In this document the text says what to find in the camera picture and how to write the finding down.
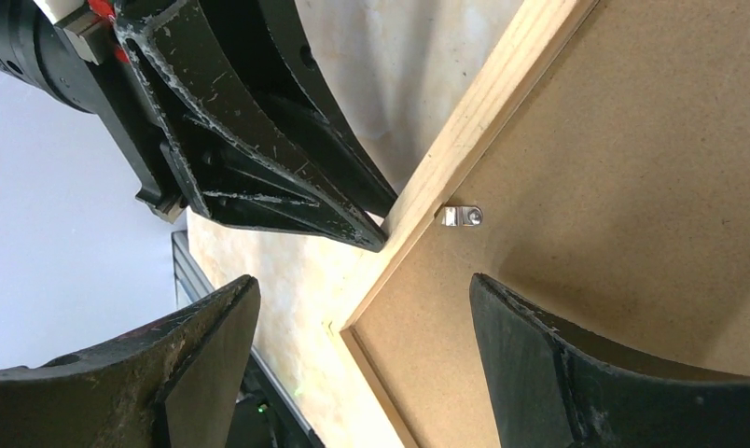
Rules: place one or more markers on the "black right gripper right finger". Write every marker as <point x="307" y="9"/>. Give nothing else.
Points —
<point x="552" y="383"/>

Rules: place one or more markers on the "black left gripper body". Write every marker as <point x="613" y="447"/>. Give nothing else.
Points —
<point x="68" y="49"/>

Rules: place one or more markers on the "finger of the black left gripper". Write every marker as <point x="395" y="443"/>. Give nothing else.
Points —
<point x="269" y="50"/>
<point x="232" y="163"/>

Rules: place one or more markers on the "brown backing board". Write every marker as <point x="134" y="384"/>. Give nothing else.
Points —
<point x="617" y="196"/>

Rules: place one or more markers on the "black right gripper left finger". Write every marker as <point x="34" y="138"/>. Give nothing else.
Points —
<point x="171" y="383"/>

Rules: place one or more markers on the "light wooden picture frame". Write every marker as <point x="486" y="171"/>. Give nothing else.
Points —
<point x="534" y="38"/>

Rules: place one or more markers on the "small metal frame clip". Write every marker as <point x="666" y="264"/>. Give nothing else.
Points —
<point x="461" y="216"/>

